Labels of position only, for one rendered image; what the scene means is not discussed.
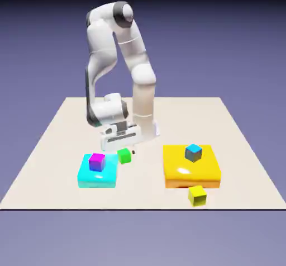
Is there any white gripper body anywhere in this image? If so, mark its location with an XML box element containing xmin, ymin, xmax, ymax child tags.
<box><xmin>99</xmin><ymin>130</ymin><xmax>143</xmax><ymax>153</ymax></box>

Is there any small green cube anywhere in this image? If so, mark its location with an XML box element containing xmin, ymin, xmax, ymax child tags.
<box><xmin>117</xmin><ymin>148</ymin><xmax>132</xmax><ymax>165</ymax></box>

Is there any small magenta cube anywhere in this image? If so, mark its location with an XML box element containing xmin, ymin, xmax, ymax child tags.
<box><xmin>88</xmin><ymin>153</ymin><xmax>106</xmax><ymax>173</ymax></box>

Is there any small blue cube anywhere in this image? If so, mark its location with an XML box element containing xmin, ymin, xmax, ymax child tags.
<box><xmin>184</xmin><ymin>143</ymin><xmax>203</xmax><ymax>163</ymax></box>

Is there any small yellow cube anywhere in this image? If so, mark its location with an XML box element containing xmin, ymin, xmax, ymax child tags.
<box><xmin>187</xmin><ymin>185</ymin><xmax>207</xmax><ymax>207</ymax></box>

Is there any large cyan box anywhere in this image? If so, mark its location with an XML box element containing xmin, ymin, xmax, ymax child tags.
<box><xmin>77</xmin><ymin>153</ymin><xmax>120</xmax><ymax>189</ymax></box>

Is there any large orange box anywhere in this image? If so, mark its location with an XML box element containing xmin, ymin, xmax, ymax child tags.
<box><xmin>163</xmin><ymin>145</ymin><xmax>222</xmax><ymax>189</ymax></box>

